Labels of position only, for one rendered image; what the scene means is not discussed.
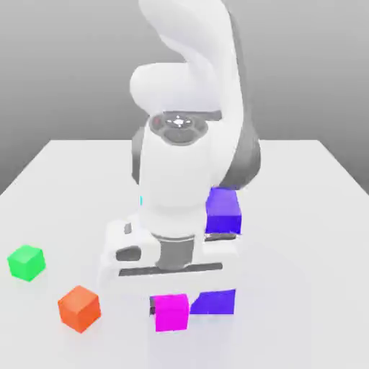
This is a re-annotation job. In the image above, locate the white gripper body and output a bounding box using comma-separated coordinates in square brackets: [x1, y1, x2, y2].
[116, 259, 238, 296]

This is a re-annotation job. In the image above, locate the small magenta cube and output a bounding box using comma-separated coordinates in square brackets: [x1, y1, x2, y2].
[154, 293, 190, 333]

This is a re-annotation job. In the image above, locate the small purple cube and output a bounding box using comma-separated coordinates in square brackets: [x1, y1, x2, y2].
[205, 186, 242, 235]
[189, 288, 236, 316]

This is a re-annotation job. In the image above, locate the small orange cube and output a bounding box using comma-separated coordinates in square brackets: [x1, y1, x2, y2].
[57, 285, 102, 334]

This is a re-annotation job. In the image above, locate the small green cube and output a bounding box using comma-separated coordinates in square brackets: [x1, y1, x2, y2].
[6, 244, 47, 283]

